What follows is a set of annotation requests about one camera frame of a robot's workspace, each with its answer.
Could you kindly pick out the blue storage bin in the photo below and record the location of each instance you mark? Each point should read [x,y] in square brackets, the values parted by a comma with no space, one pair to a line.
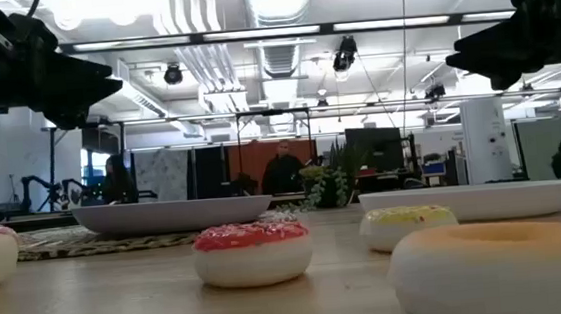
[433,168]

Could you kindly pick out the small potted green plant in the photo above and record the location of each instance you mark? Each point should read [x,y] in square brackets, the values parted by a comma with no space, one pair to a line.
[330,183]

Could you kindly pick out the marble pattern panel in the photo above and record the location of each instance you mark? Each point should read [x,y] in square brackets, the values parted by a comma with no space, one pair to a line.
[161,175]

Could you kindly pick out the yellow sprinkle donut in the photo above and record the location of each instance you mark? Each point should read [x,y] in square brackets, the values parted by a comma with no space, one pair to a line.
[392,233]

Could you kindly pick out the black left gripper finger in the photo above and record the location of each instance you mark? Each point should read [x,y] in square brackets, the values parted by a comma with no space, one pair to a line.
[69,116]
[86,84]

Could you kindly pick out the plain orange glazed donut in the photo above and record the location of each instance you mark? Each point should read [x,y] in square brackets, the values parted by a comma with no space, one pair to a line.
[495,270]

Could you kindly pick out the lavender round plate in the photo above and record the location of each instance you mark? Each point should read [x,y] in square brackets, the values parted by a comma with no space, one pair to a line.
[165,216]

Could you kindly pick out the black aluminium rig frame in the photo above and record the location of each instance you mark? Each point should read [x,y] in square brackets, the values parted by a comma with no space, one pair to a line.
[325,28]

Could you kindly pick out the red sprinkle donut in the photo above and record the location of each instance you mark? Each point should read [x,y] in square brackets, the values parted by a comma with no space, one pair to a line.
[253,259]

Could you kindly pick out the orange partition panel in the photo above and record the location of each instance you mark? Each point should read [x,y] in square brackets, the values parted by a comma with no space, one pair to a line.
[250,159]

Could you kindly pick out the black background robot arm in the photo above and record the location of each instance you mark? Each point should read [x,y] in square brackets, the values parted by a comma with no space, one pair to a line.
[37,188]

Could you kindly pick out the black ceiling spotlight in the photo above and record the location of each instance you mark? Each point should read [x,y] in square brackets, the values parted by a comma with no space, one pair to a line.
[344,55]
[172,74]

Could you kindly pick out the black monitor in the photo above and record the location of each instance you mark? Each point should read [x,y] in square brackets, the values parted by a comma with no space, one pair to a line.
[374,148]

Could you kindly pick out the round woven placemat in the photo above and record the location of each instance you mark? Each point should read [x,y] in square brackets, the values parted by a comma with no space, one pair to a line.
[67,246]

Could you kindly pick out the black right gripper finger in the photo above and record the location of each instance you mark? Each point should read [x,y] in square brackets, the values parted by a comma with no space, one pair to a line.
[510,76]
[493,50]

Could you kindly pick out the white pillar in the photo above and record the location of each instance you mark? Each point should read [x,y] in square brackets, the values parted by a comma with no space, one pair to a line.
[485,141]

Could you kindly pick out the grey-green partition panel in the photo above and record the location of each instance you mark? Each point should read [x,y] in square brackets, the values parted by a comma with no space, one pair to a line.
[536,149]

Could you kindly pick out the white round plate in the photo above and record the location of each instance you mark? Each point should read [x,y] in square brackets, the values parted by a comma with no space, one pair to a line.
[504,200]

